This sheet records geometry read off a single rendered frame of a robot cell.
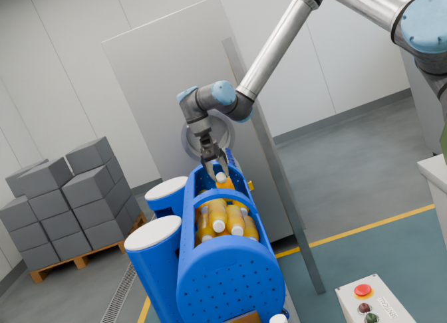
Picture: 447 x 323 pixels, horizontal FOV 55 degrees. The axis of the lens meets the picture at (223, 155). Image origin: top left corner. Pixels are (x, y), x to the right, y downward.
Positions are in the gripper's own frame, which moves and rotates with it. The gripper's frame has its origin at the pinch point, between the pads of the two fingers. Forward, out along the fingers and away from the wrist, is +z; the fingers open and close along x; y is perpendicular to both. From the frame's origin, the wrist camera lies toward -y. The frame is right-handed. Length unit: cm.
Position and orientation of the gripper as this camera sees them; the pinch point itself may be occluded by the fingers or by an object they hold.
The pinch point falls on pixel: (221, 177)
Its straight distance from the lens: 169.8
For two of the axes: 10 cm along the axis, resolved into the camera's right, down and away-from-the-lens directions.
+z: 3.6, 9.0, 2.4
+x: -9.3, 3.6, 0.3
